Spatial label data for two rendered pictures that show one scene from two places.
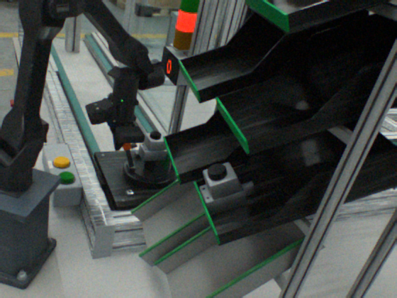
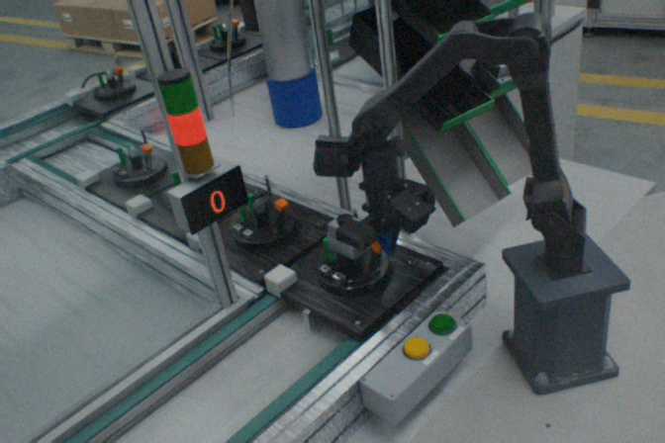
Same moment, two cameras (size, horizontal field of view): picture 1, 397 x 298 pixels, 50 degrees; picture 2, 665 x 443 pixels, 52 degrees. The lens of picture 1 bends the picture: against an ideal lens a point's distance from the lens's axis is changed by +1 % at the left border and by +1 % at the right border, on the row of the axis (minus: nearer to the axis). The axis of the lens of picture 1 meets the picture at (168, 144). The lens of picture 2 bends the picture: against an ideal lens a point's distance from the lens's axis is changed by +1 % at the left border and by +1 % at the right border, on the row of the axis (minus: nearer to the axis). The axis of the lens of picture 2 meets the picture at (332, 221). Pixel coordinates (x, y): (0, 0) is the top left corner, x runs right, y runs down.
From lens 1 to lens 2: 1.59 m
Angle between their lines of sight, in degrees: 84
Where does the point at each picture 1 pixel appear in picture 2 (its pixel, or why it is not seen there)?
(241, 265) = (485, 121)
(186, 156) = (453, 111)
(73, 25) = not seen: outside the picture
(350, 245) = not seen: hidden behind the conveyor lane
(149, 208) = (451, 207)
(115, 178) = (395, 287)
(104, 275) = (495, 287)
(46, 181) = (523, 251)
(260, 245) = not seen: hidden behind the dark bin
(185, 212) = (446, 171)
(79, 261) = (501, 310)
